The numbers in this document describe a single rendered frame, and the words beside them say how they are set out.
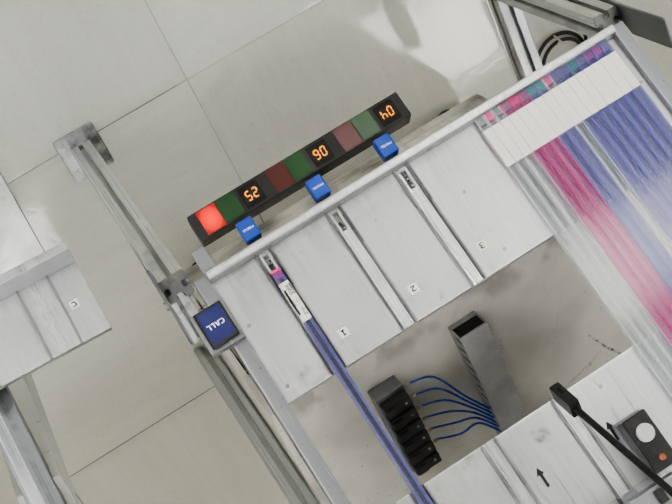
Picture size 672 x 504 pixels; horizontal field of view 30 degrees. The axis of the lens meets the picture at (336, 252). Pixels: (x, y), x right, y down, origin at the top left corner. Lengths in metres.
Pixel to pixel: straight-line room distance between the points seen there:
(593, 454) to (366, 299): 0.35
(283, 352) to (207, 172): 0.82
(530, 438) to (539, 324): 0.44
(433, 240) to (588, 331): 0.51
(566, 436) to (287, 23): 1.06
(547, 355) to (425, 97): 0.68
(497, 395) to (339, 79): 0.75
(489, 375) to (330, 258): 0.43
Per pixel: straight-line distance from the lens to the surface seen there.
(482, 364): 1.96
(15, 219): 2.33
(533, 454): 1.63
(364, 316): 1.64
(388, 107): 1.74
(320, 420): 1.94
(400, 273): 1.66
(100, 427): 2.56
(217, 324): 1.60
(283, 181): 1.70
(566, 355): 2.10
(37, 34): 2.25
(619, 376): 1.67
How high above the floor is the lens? 2.17
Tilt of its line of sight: 59 degrees down
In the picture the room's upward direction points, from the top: 134 degrees clockwise
